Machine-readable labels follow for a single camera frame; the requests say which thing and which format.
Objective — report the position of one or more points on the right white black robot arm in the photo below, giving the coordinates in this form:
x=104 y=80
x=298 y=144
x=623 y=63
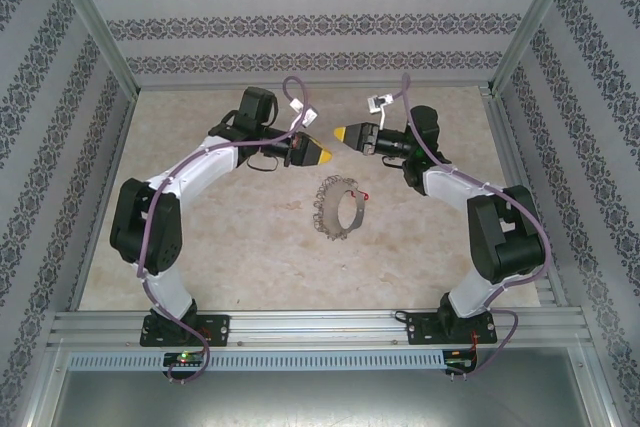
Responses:
x=450 y=184

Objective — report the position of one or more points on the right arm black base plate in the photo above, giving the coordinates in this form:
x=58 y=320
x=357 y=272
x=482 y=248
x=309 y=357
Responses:
x=425 y=329

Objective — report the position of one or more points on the aluminium mounting rail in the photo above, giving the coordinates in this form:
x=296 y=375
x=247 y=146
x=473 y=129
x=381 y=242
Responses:
x=320 y=329

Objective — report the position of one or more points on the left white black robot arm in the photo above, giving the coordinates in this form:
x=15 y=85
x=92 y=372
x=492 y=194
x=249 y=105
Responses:
x=200 y=167

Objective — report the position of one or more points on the aluminium table side rail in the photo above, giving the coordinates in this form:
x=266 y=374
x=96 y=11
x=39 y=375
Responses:
x=101 y=197
x=522 y=172

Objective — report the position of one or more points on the metal keyring holder with rings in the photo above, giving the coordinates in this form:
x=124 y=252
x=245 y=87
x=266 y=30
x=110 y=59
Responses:
x=357 y=212

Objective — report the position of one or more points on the grey metal panel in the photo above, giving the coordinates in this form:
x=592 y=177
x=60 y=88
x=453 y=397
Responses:
x=320 y=402

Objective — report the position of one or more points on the aluminium corner post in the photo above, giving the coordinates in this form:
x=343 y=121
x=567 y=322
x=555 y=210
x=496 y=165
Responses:
x=531 y=22
x=95 y=22

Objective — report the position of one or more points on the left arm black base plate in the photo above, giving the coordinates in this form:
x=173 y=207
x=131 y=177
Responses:
x=215 y=329

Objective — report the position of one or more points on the aluminium rail below patterned wall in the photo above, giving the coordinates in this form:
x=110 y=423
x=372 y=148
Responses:
x=310 y=86

